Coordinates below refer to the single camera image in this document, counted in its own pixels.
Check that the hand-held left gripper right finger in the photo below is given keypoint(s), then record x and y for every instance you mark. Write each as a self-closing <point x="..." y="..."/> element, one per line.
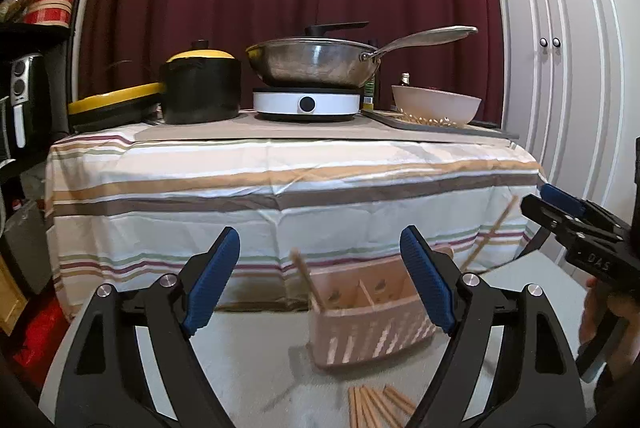
<point x="430" y="288"/>

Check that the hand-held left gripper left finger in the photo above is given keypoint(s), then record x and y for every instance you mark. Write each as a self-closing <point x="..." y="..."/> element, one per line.
<point x="210" y="288"/>

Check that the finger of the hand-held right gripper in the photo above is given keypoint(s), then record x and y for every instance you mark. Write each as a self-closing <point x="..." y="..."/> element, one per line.
<point x="562" y="200"/>
<point x="542" y="213"/>

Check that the pink perforated utensil holder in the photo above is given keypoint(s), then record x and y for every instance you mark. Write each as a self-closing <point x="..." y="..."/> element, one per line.
<point x="360" y="338"/>

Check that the person's right hand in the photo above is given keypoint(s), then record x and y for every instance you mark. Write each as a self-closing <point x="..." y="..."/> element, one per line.
<point x="627" y="340"/>

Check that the white wardrobe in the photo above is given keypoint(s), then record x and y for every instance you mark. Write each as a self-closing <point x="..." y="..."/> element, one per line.
<point x="575" y="107"/>

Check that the striped tablecloth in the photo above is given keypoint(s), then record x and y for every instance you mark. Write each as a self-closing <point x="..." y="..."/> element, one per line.
<point x="200" y="188"/>

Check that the white bowl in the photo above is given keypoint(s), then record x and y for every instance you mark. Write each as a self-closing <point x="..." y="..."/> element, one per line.
<point x="435" y="105"/>

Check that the grey table mat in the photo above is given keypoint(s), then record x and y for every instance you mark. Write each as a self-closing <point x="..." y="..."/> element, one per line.
<point x="225" y="131"/>

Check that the grey tray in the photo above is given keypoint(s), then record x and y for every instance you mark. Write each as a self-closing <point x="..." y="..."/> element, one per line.
<point x="385" y="117"/>

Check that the red bag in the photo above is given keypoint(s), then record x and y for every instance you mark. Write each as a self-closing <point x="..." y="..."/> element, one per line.
<point x="40" y="338"/>

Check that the black storage box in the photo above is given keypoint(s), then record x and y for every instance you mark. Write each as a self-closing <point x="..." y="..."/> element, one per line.
<point x="30" y="248"/>

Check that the small dark bottle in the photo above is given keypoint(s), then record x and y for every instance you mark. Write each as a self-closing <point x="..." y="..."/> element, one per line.
<point x="405" y="80"/>

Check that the black pot with yellow lid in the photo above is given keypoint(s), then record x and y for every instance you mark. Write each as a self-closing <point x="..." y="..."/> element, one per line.
<point x="200" y="92"/>

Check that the white induction cooker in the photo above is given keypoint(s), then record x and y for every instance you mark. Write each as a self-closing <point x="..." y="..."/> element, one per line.
<point x="280" y="102"/>

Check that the wooden board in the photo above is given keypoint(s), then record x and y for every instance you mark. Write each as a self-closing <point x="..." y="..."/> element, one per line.
<point x="10" y="303"/>

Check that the green labelled bottle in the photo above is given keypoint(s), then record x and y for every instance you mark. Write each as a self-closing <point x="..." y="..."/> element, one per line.
<point x="369" y="95"/>

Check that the flat black pan yellow lid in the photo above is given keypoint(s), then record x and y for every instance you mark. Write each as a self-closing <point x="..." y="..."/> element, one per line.
<point x="115" y="107"/>

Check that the stainless steel wok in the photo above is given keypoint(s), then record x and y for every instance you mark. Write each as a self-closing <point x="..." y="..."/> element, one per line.
<point x="310" y="62"/>

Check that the black air fryer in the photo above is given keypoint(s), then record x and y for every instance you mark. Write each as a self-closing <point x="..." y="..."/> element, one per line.
<point x="20" y="107"/>

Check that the black storage shelf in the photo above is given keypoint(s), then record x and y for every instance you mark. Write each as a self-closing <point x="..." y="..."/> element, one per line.
<point x="50" y="37"/>

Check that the red checked round tin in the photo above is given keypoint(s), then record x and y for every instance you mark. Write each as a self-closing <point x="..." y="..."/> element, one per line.
<point x="50" y="2"/>

